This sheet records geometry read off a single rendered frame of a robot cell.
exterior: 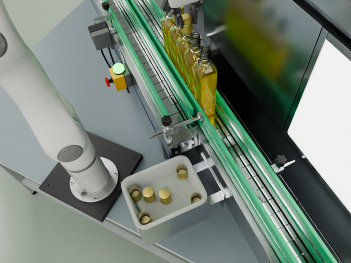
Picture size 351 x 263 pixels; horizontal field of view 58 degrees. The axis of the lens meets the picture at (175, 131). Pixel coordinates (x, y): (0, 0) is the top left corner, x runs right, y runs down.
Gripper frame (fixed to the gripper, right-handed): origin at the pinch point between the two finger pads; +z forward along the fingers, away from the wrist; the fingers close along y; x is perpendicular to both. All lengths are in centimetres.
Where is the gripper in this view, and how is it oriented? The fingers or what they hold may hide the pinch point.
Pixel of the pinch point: (186, 18)
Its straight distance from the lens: 91.5
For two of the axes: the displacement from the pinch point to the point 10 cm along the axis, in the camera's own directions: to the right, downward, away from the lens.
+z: 0.7, 5.6, 8.3
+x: 4.0, 7.4, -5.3
